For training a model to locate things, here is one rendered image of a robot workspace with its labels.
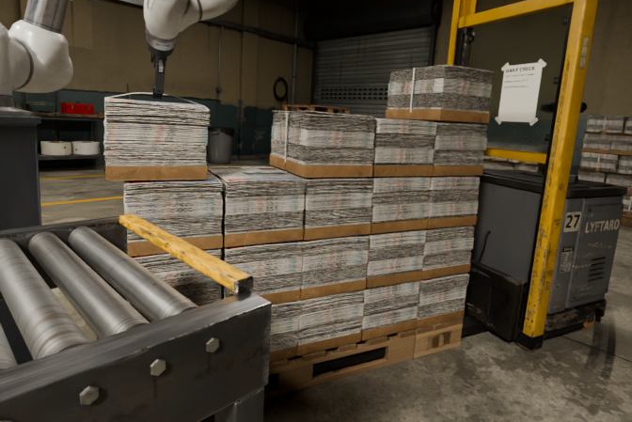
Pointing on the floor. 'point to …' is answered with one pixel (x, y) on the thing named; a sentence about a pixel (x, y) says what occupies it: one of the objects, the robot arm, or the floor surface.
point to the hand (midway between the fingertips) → (156, 77)
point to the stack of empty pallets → (315, 108)
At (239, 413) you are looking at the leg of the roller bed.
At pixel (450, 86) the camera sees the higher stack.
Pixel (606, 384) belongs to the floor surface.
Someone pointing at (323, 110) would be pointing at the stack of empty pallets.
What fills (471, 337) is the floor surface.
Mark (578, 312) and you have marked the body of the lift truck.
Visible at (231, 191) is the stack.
